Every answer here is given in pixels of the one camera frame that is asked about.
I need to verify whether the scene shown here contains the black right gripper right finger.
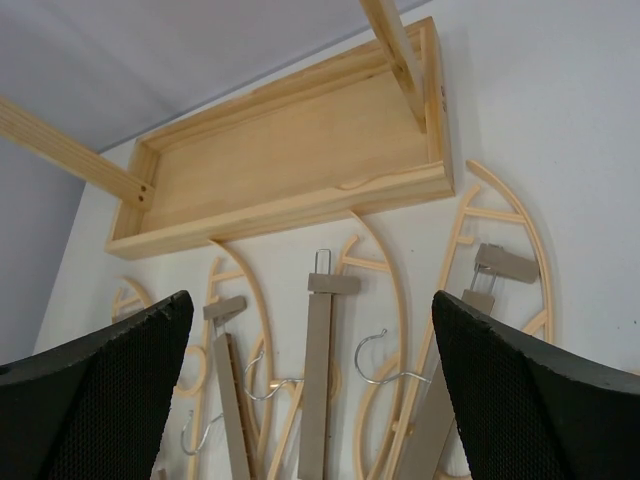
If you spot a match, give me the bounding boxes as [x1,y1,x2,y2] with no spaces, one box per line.
[432,291,639,479]

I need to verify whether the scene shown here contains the wooden hanger rack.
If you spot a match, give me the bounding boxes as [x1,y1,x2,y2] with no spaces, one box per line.
[1,1,455,260]

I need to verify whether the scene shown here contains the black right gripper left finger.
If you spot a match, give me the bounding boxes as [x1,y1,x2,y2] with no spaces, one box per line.
[1,290,194,479]

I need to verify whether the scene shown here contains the taupe clip hanger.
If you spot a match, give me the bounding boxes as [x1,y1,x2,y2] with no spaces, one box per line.
[176,295,256,479]
[354,242,539,480]
[244,249,361,479]

